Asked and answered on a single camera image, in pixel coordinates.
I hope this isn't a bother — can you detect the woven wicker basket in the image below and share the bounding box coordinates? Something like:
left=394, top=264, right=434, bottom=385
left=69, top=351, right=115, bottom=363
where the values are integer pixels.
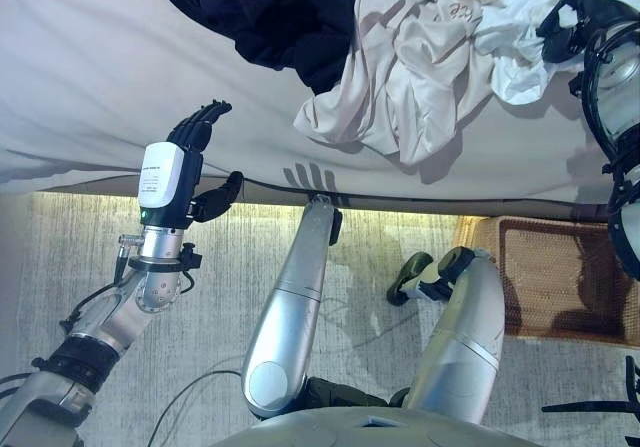
left=452, top=214, right=640, bottom=351

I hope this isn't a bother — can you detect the silver right robot leg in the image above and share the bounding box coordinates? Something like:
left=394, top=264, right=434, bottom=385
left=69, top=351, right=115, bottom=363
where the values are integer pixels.
left=402, top=246, right=506, bottom=426

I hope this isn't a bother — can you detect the grey robot torso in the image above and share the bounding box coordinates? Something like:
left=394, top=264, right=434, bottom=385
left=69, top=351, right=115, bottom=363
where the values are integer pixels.
left=214, top=406, right=501, bottom=447

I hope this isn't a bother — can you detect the black floor cable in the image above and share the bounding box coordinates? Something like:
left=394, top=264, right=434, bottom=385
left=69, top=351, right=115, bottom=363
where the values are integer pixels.
left=139, top=369, right=246, bottom=447

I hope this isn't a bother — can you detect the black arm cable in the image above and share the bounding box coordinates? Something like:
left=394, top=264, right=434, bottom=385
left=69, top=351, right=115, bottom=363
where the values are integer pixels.
left=59, top=234, right=195, bottom=331
left=579, top=26, right=640, bottom=168

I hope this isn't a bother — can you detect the silver robot leg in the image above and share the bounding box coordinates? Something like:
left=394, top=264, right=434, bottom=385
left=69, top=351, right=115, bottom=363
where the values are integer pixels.
left=239, top=194, right=344, bottom=421
left=402, top=246, right=506, bottom=426

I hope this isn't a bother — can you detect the black garment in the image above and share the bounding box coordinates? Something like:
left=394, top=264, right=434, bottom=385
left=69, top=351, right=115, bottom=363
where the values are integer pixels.
left=157, top=0, right=359, bottom=93

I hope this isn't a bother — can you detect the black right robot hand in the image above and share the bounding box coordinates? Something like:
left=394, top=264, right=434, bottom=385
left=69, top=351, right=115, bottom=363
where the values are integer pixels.
left=534, top=0, right=640, bottom=64

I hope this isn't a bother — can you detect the silver left robot leg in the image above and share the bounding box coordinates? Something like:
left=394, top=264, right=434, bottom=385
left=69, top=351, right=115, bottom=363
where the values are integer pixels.
left=239, top=194, right=344, bottom=421

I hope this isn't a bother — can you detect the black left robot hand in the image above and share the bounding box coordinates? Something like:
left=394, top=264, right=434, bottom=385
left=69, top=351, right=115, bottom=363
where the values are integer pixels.
left=137, top=98, right=246, bottom=229

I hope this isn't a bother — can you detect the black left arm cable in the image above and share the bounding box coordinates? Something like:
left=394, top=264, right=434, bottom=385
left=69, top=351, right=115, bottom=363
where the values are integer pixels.
left=59, top=234, right=195, bottom=331

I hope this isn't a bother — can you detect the grey striped rug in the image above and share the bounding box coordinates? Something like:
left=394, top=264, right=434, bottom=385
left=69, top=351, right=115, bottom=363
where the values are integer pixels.
left=0, top=191, right=640, bottom=447

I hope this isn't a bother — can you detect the beige bedspread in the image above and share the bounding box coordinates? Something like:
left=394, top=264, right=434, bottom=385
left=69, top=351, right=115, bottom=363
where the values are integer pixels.
left=0, top=0, right=640, bottom=218

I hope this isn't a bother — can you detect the dark green right robot foot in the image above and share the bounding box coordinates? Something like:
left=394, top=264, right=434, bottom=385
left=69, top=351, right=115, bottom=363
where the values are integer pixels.
left=385, top=251, right=436, bottom=306

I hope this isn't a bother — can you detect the cream garment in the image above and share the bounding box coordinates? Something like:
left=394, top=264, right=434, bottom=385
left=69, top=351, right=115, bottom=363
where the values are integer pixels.
left=292, top=0, right=501, bottom=166

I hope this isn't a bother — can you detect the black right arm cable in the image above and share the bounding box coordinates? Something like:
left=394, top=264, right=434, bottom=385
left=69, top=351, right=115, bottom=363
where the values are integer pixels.
left=579, top=26, right=640, bottom=168

